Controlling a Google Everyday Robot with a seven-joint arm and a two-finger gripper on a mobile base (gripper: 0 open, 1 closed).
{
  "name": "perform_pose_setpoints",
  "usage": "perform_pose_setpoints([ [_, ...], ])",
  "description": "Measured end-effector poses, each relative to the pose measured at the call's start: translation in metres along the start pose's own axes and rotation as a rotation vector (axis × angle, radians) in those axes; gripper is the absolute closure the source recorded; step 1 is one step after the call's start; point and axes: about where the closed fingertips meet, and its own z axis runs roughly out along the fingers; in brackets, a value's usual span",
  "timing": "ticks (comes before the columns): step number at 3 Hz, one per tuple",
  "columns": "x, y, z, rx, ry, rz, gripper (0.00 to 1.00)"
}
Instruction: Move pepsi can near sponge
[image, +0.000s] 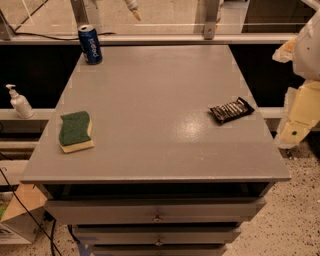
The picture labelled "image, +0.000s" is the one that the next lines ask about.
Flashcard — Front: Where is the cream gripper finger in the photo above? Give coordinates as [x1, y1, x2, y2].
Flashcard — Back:
[274, 80, 320, 149]

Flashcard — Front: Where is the blue pepsi can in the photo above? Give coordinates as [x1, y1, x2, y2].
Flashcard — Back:
[78, 24, 102, 64]

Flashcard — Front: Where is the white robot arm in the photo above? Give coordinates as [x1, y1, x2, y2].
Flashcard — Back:
[272, 0, 320, 149]

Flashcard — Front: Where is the green and yellow sponge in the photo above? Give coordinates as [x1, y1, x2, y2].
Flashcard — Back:
[59, 111, 94, 153]

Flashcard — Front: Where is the black snack bar wrapper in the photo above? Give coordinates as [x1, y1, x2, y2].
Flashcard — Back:
[210, 97, 255, 125]

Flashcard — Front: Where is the top grey drawer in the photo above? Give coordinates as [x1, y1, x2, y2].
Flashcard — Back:
[45, 197, 266, 225]

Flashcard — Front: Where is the grey drawer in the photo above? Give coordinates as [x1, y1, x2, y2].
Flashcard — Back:
[74, 225, 240, 246]
[45, 197, 266, 225]
[92, 245, 227, 256]

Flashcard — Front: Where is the grey drawer cabinet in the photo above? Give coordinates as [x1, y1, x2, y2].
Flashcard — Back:
[19, 44, 292, 256]

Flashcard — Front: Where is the middle grey drawer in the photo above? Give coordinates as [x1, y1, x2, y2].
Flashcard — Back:
[74, 225, 240, 246]

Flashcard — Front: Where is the cream nozzle tip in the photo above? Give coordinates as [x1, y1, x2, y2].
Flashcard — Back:
[124, 0, 141, 21]

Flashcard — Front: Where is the bottom grey drawer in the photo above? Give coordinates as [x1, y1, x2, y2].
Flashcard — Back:
[92, 245, 227, 256]

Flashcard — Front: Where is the white pump lotion bottle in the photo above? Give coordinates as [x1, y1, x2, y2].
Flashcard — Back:
[6, 84, 34, 119]

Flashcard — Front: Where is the cardboard box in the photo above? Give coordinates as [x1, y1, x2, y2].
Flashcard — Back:
[0, 184, 46, 245]

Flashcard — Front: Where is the black floor cable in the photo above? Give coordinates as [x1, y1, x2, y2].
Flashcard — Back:
[0, 168, 63, 256]

